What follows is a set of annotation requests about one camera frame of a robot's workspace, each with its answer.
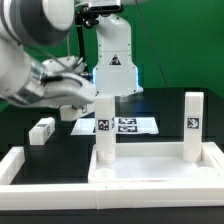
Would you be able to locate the white U-shaped obstacle fence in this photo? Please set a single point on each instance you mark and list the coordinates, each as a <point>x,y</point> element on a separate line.
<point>62,196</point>

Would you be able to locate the black camera on mount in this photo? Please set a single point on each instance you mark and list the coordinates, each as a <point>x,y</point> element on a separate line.
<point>105,6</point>

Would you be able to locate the white desk tabletop tray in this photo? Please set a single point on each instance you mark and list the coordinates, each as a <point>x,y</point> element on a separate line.
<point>156,162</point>

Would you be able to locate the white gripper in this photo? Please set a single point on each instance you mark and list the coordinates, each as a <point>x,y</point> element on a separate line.
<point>64,83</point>

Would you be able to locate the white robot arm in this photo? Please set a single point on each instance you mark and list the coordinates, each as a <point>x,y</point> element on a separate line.
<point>26,82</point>

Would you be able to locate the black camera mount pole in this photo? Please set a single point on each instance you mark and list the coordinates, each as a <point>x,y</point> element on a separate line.
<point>80,33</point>

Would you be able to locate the fiducial marker base sheet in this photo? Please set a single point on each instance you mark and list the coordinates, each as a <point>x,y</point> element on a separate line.
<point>123,125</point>

